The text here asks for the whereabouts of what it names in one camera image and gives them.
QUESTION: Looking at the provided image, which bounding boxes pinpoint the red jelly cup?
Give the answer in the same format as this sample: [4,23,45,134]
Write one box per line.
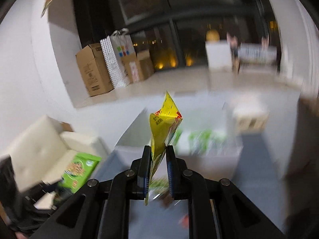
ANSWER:
[178,214,189,229]

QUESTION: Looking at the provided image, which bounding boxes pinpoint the yellow snack bag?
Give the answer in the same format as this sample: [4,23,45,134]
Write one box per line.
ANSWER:
[145,93,183,205]

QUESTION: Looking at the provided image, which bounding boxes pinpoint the green snack bag front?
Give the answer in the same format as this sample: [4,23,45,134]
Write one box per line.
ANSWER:
[53,153,102,206]

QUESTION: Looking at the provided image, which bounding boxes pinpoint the white cardboard storage box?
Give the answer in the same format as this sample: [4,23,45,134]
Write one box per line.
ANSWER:
[115,107,243,181]

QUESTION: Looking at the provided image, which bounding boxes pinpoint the cream leather sofa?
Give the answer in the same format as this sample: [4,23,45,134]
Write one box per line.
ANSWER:
[1,116,109,192]

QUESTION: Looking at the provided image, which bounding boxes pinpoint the tissue pack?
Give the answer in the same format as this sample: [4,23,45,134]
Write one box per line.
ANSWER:
[231,97,269,133]

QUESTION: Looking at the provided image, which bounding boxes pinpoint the small open cardboard box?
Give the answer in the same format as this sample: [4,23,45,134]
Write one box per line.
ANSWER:
[121,50,155,83]

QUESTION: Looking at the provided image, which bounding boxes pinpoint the large brown cardboard box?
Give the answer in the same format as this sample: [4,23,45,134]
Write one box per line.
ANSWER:
[76,43,114,97]

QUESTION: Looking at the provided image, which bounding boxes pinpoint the white foam box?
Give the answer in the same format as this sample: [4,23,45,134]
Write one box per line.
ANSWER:
[206,40,232,72]

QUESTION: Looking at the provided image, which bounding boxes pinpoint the white dotted paper bag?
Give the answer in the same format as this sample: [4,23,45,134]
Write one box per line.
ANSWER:
[100,28,135,89]

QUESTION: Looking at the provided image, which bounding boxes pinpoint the printed landscape gift box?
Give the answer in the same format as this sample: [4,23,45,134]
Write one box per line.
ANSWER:
[238,43,277,65]

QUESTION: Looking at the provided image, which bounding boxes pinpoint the orange pumpkin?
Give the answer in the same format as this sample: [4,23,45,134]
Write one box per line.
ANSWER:
[206,29,220,42]

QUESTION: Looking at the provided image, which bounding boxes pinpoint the pink toy figure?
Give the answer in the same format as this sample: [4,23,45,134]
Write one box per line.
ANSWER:
[226,32,239,58]

